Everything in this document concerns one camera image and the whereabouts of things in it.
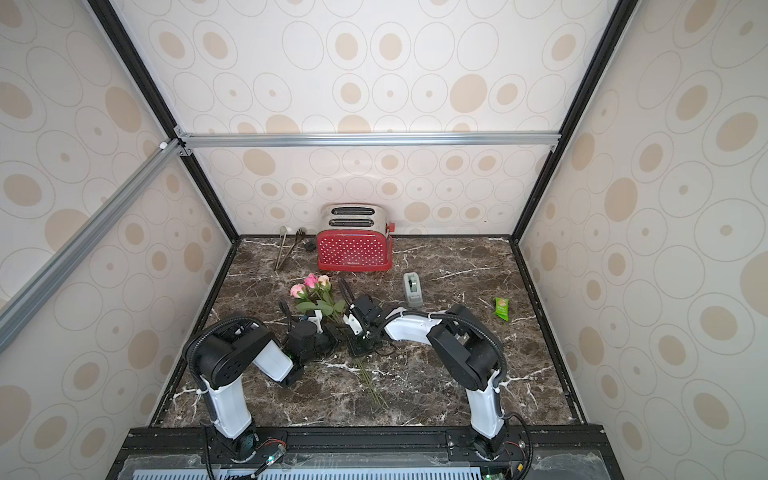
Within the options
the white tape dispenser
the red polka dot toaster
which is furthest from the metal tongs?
the white tape dispenser

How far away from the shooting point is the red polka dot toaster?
99 cm

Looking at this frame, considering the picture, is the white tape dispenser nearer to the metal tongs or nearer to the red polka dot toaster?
the red polka dot toaster

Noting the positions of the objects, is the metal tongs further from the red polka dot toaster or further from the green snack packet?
the green snack packet
